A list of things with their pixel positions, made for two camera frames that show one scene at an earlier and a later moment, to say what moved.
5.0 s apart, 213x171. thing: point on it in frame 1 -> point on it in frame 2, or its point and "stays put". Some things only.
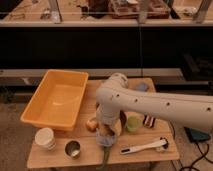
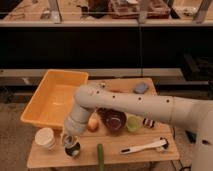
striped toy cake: x=149 y=121 stays put
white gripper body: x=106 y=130 -> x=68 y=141
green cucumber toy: x=106 y=155 -> x=100 y=157
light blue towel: x=106 y=140 -> x=67 y=142
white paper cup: x=44 y=137 stays put
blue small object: x=142 y=87 stays put
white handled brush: x=161 y=145 stays put
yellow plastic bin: x=57 y=101 stays put
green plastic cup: x=132 y=123 stays put
